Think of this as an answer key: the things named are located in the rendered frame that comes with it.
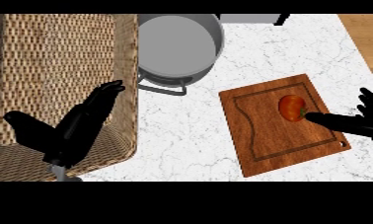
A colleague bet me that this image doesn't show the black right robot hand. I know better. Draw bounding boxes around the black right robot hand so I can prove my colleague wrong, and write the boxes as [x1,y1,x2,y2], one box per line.
[303,87,373,141]

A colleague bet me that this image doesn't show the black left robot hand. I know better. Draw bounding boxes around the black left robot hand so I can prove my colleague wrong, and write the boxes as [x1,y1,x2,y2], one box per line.
[2,79,126,170]

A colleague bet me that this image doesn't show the red tomato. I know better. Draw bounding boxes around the red tomato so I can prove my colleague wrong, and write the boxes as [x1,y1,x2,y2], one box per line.
[276,94,307,123]

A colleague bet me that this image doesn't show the brown wooden cutting board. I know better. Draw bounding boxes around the brown wooden cutting board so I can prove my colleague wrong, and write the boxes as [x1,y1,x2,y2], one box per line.
[216,73,352,179]

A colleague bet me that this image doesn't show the grey metal pot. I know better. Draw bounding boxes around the grey metal pot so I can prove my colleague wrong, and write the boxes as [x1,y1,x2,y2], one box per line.
[135,14,225,97]

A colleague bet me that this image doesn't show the large wicker basket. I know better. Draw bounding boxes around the large wicker basket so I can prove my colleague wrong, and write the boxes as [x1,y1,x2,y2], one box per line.
[0,14,139,183]

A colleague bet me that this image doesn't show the grey appliance with black edge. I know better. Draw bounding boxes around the grey appliance with black edge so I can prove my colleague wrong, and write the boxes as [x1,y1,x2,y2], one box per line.
[213,14,291,27]

